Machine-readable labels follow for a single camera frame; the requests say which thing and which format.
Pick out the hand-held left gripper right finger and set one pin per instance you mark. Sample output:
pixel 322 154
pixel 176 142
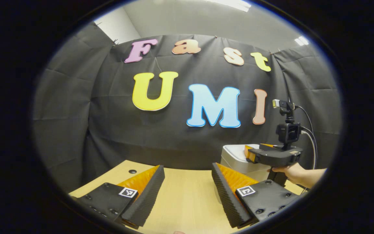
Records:
pixel 227 198

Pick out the small ceiling light panel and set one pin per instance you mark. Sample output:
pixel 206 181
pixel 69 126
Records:
pixel 301 40

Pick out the wooden desktop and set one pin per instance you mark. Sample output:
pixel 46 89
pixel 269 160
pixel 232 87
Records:
pixel 187 201

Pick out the black backdrop cloth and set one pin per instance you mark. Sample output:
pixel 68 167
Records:
pixel 109 123

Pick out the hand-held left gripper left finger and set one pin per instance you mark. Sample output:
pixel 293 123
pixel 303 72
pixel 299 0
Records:
pixel 144 201

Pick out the long ceiling light panel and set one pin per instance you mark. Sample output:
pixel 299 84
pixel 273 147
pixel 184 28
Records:
pixel 232 4

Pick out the white desktop garbage bin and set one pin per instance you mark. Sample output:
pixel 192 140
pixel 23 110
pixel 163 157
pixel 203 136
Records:
pixel 234 159

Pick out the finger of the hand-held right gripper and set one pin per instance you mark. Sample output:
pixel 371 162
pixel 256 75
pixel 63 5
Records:
pixel 267 145
pixel 250 154

